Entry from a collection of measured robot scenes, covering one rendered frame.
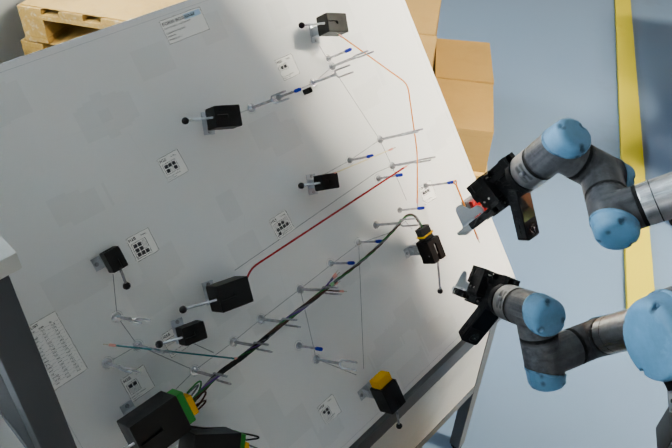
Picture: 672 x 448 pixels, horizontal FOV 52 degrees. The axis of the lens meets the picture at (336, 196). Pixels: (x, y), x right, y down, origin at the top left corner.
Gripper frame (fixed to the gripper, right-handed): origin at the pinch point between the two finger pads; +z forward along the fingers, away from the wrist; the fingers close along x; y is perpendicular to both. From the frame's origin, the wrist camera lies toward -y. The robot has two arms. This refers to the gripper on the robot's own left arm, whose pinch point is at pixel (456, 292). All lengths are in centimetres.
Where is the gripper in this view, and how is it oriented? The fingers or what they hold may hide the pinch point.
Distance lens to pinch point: 165.4
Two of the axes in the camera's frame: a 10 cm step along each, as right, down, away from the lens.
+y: 3.6, -9.3, 0.7
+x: -8.8, -3.6, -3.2
